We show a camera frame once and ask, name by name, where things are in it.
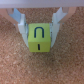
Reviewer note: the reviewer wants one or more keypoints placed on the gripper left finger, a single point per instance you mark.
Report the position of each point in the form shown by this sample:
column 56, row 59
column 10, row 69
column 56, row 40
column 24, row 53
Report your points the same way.
column 20, row 24

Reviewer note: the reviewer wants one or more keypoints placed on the yellow block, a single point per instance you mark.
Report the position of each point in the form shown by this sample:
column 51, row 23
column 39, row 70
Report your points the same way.
column 39, row 37

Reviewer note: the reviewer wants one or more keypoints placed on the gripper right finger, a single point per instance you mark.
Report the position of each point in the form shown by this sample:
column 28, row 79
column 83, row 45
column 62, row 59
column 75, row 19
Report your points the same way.
column 57, row 20

